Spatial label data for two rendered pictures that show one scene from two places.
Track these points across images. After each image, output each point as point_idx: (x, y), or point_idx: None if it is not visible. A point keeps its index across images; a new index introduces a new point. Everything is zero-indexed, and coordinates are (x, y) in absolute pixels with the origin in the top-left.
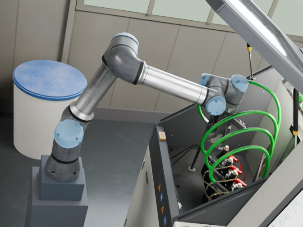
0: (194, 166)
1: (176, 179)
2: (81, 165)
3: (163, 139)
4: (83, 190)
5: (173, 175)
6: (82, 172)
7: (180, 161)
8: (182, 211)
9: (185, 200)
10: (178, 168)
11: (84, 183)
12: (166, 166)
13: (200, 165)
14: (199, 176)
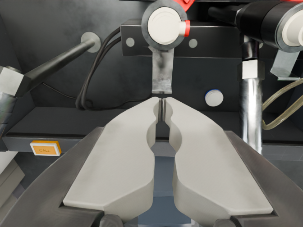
0: (89, 41)
1: (133, 83)
2: (155, 224)
3: (58, 146)
4: (170, 193)
5: (125, 89)
6: (168, 224)
7: (71, 66)
8: (225, 86)
9: (195, 74)
10: (97, 74)
11: (158, 192)
12: (156, 150)
13: (65, 10)
14: (111, 24)
